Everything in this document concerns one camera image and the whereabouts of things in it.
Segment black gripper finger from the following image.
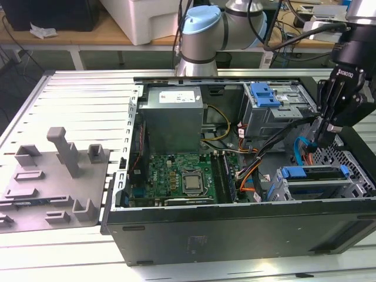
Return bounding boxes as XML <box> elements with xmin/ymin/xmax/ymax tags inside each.
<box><xmin>322</xmin><ymin>91</ymin><xmax>376</xmax><ymax>147</ymax></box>
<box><xmin>315</xmin><ymin>78</ymin><xmax>334</xmax><ymax>139</ymax></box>

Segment blue data wire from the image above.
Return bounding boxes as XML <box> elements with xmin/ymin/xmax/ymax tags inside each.
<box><xmin>293</xmin><ymin>136</ymin><xmax>318</xmax><ymax>168</ymax></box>

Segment multicolour power wire black plug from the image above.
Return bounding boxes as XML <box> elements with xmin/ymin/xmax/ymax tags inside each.
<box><xmin>304</xmin><ymin>145</ymin><xmax>321</xmax><ymax>167</ymax></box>

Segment hard disk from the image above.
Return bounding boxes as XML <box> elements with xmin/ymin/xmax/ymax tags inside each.
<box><xmin>266</xmin><ymin>164</ymin><xmax>350</xmax><ymax>202</ymax></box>

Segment metal disk bay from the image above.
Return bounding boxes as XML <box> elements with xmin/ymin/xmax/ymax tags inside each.
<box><xmin>266</xmin><ymin>164</ymin><xmax>371</xmax><ymax>203</ymax></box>

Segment grey flat box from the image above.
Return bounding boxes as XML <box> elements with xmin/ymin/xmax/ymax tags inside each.
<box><xmin>311</xmin><ymin>4</ymin><xmax>347</xmax><ymax>20</ymax></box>

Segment blue plastic latch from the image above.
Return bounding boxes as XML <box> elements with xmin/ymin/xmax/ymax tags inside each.
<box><xmin>249</xmin><ymin>83</ymin><xmax>280</xmax><ymax>109</ymax></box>

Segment grey metal drive cage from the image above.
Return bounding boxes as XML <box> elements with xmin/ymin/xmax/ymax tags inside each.
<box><xmin>238</xmin><ymin>82</ymin><xmax>321</xmax><ymax>149</ymax></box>

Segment small black box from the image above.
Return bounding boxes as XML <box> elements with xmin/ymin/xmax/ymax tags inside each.
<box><xmin>293</xmin><ymin>10</ymin><xmax>312</xmax><ymax>29</ymax></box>

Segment RAM stick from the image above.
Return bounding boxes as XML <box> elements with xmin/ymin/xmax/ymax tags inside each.
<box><xmin>0</xmin><ymin>199</ymin><xmax>71</xmax><ymax>210</ymax></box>
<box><xmin>221</xmin><ymin>153</ymin><xmax>238</xmax><ymax>204</ymax></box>

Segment black RAM slot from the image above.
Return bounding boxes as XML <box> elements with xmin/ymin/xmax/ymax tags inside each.
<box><xmin>210</xmin><ymin>152</ymin><xmax>226</xmax><ymax>203</ymax></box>

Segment grey power supply unit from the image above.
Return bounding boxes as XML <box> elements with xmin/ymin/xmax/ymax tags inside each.
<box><xmin>137</xmin><ymin>86</ymin><xmax>204</xmax><ymax>155</ymax></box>

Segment silver CPU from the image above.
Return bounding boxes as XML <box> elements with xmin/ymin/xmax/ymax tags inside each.
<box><xmin>184</xmin><ymin>175</ymin><xmax>202</xmax><ymax>190</ymax></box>

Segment CPU socket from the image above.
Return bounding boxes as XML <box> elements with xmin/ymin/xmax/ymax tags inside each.
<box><xmin>180</xmin><ymin>171</ymin><xmax>206</xmax><ymax>196</ymax></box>

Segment black PC case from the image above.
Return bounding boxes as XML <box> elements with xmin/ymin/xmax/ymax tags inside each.
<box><xmin>100</xmin><ymin>68</ymin><xmax>376</xmax><ymax>267</ymax></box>

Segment green motherboard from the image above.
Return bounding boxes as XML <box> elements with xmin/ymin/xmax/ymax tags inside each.
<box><xmin>129</xmin><ymin>151</ymin><xmax>240</xmax><ymax>206</ymax></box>

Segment black case fan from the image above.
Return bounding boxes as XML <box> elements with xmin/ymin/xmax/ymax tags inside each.
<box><xmin>129</xmin><ymin>119</ymin><xmax>147</xmax><ymax>189</ymax></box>

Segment white printer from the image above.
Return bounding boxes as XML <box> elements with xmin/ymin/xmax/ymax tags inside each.
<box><xmin>101</xmin><ymin>0</ymin><xmax>194</xmax><ymax>46</ymax></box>

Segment wooden desk white legs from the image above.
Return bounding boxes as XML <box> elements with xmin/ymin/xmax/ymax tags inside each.
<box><xmin>0</xmin><ymin>0</ymin><xmax>376</xmax><ymax>71</ymax></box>

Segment large black box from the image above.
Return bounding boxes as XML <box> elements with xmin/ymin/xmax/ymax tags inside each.
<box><xmin>2</xmin><ymin>0</ymin><xmax>100</xmax><ymax>32</ymax></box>

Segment grey plastic parts rack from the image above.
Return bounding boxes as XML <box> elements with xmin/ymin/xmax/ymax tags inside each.
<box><xmin>0</xmin><ymin>126</ymin><xmax>113</xmax><ymax>234</ymax></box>

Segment crumpled white paper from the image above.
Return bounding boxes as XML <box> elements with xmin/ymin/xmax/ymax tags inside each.
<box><xmin>29</xmin><ymin>23</ymin><xmax>59</xmax><ymax>41</ymax></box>

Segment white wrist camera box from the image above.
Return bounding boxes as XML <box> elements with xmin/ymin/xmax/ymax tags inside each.
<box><xmin>302</xmin><ymin>20</ymin><xmax>352</xmax><ymax>42</ymax></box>
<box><xmin>360</xmin><ymin>84</ymin><xmax>376</xmax><ymax>104</ymax></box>

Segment black camera cable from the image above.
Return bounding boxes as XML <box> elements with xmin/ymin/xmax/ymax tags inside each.
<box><xmin>246</xmin><ymin>0</ymin><xmax>351</xmax><ymax>54</ymax></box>

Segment blue network cable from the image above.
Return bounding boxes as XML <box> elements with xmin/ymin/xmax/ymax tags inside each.
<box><xmin>280</xmin><ymin>49</ymin><xmax>291</xmax><ymax>69</ymax></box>

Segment black wire bundle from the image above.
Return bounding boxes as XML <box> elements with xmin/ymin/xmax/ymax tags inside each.
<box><xmin>234</xmin><ymin>116</ymin><xmax>317</xmax><ymax>203</ymax></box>

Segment yellow and black wire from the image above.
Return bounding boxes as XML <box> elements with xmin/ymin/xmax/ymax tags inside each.
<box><xmin>201</xmin><ymin>103</ymin><xmax>232</xmax><ymax>145</ymax></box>

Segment orange data wire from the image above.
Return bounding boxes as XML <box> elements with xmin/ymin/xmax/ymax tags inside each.
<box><xmin>238</xmin><ymin>167</ymin><xmax>262</xmax><ymax>194</ymax></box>

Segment black hanging cable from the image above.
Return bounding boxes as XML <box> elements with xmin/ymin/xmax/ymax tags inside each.
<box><xmin>175</xmin><ymin>0</ymin><xmax>192</xmax><ymax>58</ymax></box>

